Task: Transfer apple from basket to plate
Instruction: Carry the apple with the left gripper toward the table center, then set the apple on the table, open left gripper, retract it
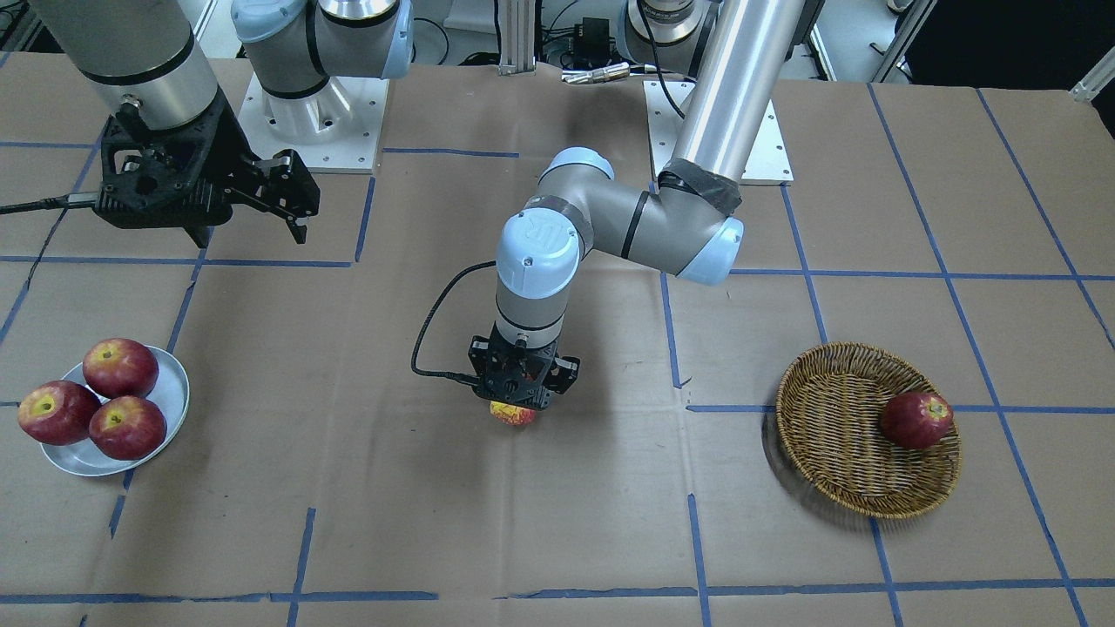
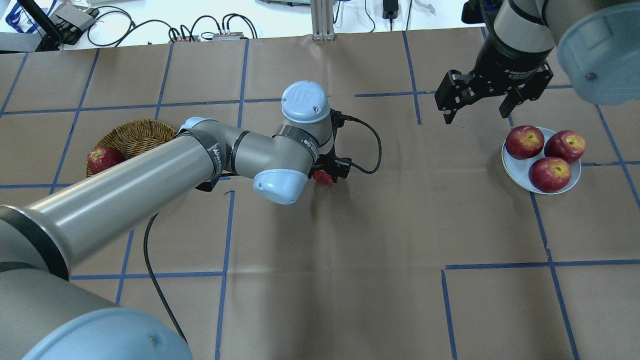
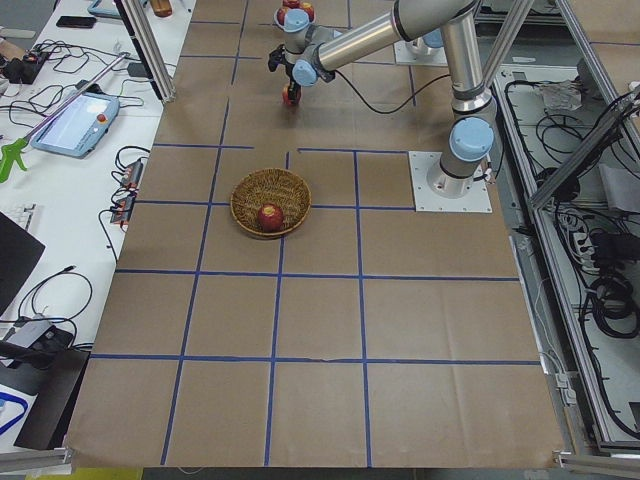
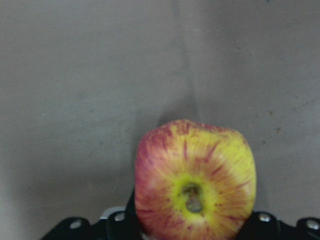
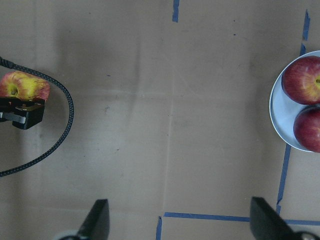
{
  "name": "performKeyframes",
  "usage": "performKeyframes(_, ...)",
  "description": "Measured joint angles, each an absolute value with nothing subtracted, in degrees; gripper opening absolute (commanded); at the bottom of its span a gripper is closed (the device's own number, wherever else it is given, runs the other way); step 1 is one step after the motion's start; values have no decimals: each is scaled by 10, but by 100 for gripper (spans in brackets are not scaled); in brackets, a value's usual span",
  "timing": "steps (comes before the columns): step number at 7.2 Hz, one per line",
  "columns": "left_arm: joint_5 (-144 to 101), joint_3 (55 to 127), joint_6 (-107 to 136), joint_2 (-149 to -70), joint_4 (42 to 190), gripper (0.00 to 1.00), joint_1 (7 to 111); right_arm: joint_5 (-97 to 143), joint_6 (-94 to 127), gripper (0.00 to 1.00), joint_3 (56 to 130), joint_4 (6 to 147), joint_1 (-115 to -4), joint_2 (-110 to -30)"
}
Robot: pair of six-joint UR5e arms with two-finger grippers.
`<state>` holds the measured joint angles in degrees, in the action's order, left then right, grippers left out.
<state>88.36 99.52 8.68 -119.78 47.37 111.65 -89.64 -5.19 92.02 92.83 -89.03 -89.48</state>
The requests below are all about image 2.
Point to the red apple on plate right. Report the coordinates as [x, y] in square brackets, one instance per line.
[567, 145]

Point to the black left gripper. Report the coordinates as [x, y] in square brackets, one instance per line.
[314, 175]

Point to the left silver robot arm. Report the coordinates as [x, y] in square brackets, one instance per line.
[45, 317]

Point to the red apple on plate left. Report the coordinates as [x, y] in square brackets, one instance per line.
[525, 141]

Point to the white plate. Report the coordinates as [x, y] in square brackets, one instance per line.
[517, 170]

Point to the grey dock adapter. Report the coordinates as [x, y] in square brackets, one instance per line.
[68, 17]

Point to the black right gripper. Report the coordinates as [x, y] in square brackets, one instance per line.
[510, 64]

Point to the woven wicker basket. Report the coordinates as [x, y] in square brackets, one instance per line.
[135, 137]

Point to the orange usb hub upper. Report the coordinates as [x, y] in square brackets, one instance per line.
[178, 37]

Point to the red apple on plate front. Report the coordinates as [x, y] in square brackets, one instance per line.
[550, 174]

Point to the red apple on plate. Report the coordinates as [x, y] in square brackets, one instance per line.
[550, 174]
[525, 141]
[567, 145]

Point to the red apple transferred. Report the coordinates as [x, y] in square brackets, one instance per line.
[322, 177]

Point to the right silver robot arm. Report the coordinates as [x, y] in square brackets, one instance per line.
[597, 45]

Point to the red apple in basket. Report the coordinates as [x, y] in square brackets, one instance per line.
[102, 158]

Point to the aluminium frame post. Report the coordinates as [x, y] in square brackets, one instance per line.
[322, 17]

